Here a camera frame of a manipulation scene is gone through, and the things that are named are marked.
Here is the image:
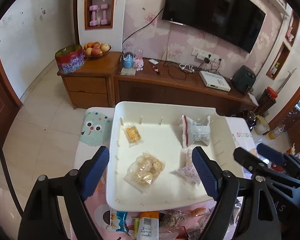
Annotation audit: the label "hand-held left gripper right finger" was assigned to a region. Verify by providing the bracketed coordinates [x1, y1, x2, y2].
[191, 146, 282, 240]

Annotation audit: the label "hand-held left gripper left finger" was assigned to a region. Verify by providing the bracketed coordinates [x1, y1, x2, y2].
[18, 146, 110, 240]

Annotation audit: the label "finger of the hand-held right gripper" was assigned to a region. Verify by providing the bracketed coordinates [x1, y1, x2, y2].
[256, 143, 300, 178]
[233, 147, 300, 189]

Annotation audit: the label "white plastic tray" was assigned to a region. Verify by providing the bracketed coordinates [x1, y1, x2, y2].
[105, 101, 240, 209]

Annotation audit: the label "white packet red print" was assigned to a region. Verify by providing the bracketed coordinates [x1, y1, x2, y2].
[176, 147, 203, 187]

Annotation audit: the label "yellow liquid bottle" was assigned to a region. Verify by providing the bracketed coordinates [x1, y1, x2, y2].
[268, 127, 284, 140]

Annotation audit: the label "cartoon printed tablecloth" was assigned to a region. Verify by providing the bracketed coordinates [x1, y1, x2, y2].
[73, 106, 264, 240]

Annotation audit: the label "white pitcher yellow lid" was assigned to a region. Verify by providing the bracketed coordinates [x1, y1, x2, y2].
[254, 115, 269, 135]

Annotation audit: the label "white grey snack packet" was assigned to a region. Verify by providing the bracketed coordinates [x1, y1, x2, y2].
[181, 115, 212, 148]

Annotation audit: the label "dark brown kettle appliance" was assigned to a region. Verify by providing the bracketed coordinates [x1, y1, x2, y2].
[241, 109, 259, 132]

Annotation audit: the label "orange stick snack packet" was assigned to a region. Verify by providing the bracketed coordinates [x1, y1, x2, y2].
[187, 206, 207, 217]

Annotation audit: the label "clear packet of yellow pastries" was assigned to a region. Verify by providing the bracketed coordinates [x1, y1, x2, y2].
[124, 152, 166, 193]

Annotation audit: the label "small yellow snack packet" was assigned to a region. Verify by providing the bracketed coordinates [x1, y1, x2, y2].
[125, 126, 143, 144]

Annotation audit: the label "red lid jar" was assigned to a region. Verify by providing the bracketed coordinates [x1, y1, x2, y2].
[255, 87, 277, 117]

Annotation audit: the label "blue white snack packet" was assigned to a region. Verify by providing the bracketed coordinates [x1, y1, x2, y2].
[110, 210, 129, 233]

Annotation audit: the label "clear packet brown snack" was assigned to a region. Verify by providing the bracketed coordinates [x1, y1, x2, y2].
[160, 210, 185, 230]

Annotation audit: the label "dark snack packet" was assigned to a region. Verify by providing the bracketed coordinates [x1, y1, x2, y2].
[186, 226, 205, 240]

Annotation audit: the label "white barcode snack packet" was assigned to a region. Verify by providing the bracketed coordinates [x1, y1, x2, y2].
[135, 217, 160, 240]

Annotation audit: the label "dark green air fryer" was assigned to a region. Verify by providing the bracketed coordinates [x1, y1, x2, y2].
[232, 65, 256, 95]

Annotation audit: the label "white set-top box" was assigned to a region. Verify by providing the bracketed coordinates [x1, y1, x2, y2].
[199, 70, 231, 92]

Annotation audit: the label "wooden side cabinet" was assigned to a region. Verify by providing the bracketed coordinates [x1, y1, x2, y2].
[57, 51, 122, 109]

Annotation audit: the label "wooden television stand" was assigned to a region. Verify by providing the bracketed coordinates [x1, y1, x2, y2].
[113, 57, 258, 117]

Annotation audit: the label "red blue tin box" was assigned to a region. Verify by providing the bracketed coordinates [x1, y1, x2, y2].
[55, 44, 85, 74]

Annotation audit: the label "glass fruit bowl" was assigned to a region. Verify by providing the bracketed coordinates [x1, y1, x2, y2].
[83, 45, 112, 60]

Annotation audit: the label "pink toy figure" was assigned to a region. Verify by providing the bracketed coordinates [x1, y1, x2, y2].
[133, 50, 144, 70]

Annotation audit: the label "pile of apples and oranges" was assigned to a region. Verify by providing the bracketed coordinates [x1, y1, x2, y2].
[83, 41, 111, 56]

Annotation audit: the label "black television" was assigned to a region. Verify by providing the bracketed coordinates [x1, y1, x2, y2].
[162, 0, 266, 53]

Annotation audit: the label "purple dumbbell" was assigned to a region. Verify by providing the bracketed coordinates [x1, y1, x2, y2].
[100, 4, 109, 25]
[89, 4, 98, 27]

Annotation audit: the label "wooden framed wall niche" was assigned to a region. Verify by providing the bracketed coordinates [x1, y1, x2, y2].
[266, 42, 291, 80]
[84, 0, 116, 30]
[285, 11, 300, 47]

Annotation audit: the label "white coiled cable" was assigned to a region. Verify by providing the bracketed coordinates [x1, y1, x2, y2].
[179, 64, 195, 73]

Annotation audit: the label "white wall socket strip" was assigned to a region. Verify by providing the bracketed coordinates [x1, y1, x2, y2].
[199, 49, 222, 62]

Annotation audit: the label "black cables on stand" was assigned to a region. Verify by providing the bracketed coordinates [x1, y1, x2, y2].
[162, 60, 190, 80]

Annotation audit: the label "black television cable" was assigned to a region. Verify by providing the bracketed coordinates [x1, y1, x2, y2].
[122, 7, 165, 46]

